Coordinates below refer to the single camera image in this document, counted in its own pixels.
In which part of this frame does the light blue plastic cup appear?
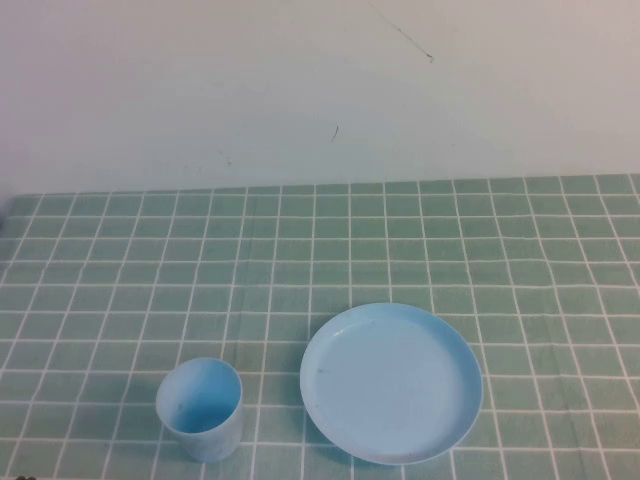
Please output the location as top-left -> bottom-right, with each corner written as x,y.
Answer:
155,356 -> 244,463

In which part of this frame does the light blue plastic plate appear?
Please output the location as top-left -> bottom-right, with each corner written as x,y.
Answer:
299,302 -> 485,467

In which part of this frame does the green white checked tablecloth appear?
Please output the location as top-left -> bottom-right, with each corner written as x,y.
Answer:
0,172 -> 640,480

